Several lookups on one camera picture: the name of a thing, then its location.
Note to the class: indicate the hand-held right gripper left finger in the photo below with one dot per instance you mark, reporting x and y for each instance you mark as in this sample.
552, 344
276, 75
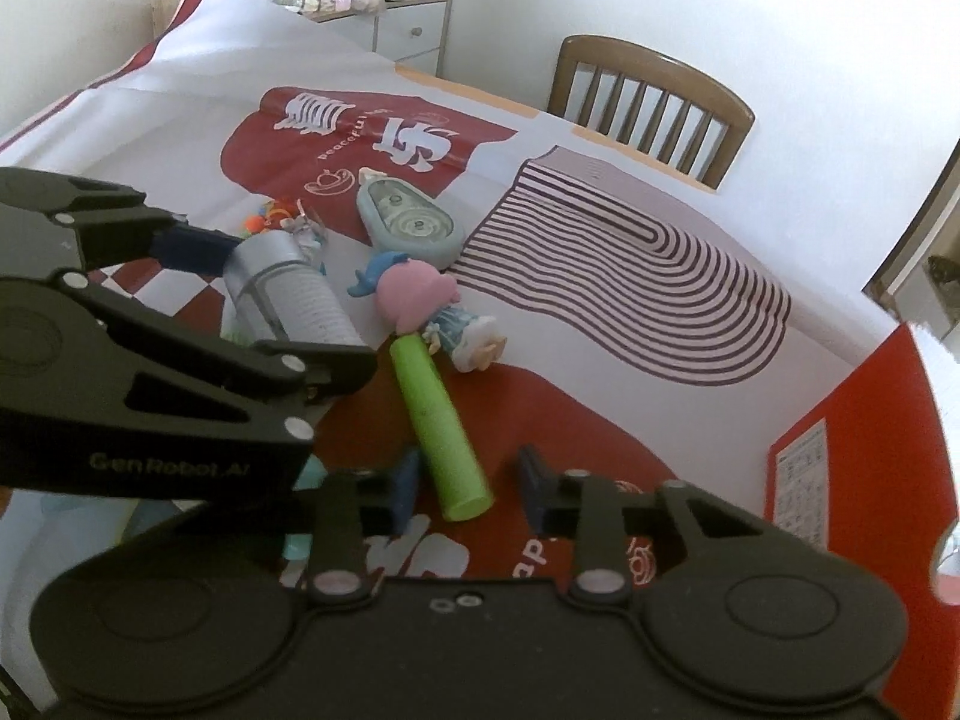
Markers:
406, 491

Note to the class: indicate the white bedside cabinet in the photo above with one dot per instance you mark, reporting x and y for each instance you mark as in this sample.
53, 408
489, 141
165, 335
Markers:
409, 34

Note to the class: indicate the red and white cardboard box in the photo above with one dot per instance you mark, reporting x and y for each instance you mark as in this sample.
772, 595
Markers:
885, 420

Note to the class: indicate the red and white printed tablecloth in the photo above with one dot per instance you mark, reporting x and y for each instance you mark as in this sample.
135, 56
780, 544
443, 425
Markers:
187, 52

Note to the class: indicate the teal toy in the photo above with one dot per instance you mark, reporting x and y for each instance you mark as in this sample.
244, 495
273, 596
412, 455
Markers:
307, 474

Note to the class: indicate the grey-blue correction tape dispenser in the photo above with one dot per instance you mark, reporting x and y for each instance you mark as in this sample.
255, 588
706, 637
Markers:
409, 221

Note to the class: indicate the green cylinder tube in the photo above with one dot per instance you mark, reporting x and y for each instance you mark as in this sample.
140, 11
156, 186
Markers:
439, 427

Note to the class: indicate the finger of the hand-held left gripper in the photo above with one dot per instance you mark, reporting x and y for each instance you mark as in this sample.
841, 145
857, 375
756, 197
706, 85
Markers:
191, 249
330, 373

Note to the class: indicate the brown wooden chair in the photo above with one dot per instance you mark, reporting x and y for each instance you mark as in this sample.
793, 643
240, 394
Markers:
652, 64

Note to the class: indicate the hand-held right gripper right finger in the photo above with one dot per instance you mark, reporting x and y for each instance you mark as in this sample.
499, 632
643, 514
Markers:
534, 491

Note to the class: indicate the pink-headed doll figure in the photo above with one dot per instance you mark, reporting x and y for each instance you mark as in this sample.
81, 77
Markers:
412, 292

